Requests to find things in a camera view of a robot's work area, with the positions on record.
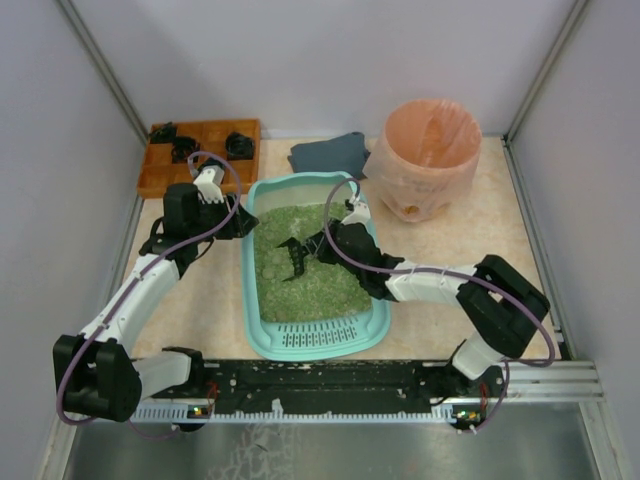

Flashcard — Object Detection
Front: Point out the black slotted litter scoop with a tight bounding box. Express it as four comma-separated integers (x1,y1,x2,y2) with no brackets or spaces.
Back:
278,237,313,282

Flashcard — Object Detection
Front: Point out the teal plastic litter box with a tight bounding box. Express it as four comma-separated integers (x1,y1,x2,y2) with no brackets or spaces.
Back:
241,172,391,362

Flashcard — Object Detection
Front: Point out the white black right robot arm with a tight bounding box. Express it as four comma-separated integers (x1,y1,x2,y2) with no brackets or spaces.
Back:
238,202,550,381

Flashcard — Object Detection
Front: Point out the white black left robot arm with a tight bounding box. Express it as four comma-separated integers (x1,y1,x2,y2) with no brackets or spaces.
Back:
53,183,258,426

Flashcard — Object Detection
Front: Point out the dark rolled cloth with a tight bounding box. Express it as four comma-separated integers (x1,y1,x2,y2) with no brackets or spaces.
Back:
171,136,200,164
149,122,177,144
225,132,255,160

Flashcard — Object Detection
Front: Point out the wooden compartment tray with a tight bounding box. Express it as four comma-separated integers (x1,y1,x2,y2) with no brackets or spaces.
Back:
137,118,261,199

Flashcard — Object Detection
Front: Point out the folded dark grey cloth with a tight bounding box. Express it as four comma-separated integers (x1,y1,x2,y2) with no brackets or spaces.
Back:
288,132,370,180

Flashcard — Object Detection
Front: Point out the orange bagged trash bin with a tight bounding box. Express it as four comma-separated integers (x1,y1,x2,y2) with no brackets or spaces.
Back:
363,99,482,223

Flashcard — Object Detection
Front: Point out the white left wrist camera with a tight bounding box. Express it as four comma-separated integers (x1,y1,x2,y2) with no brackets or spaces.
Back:
193,165,225,204

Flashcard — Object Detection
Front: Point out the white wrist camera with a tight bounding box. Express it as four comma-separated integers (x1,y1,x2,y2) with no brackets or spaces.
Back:
341,200,371,225
193,165,225,204

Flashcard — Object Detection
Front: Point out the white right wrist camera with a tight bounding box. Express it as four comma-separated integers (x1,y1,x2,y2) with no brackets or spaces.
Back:
341,200,371,225

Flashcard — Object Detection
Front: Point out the black rail base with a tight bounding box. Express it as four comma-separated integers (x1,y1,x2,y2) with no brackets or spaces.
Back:
153,360,503,415

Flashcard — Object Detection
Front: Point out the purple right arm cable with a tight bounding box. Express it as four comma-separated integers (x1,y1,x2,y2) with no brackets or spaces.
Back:
323,178,557,434

